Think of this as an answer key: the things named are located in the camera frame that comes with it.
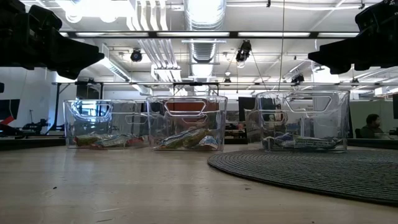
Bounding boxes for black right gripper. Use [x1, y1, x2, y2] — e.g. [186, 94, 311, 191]
[307, 0, 398, 75]

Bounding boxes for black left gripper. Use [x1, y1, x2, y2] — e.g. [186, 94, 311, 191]
[0, 0, 105, 80]

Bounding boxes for clear plastic bin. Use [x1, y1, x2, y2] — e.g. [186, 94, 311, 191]
[63, 98, 149, 149]
[254, 90, 351, 153]
[146, 95, 228, 152]

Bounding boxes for pale green partition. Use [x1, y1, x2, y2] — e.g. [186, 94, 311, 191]
[349, 100, 398, 138]

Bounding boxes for black background machine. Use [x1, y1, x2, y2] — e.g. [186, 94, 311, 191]
[21, 118, 50, 134]

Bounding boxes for black screen red stripe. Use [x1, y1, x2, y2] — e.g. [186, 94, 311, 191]
[0, 98, 21, 136]

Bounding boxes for person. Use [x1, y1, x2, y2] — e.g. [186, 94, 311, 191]
[360, 113, 389, 139]

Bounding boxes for white ceiling pipes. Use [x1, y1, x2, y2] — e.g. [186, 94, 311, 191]
[126, 0, 183, 82]

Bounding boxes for round grey woven mat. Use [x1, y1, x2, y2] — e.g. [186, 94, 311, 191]
[207, 149, 398, 206]

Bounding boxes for orange brown panel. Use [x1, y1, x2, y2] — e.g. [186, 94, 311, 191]
[164, 100, 220, 125]

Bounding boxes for long ceiling light strip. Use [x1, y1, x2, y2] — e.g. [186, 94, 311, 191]
[58, 30, 360, 39]

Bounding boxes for black overhead rail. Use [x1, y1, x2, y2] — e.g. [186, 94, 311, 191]
[52, 81, 398, 86]

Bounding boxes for black aluminium frame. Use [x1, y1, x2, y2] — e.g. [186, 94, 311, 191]
[0, 136, 398, 150]

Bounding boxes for silver ventilation duct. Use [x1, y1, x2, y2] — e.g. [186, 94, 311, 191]
[183, 0, 227, 63]

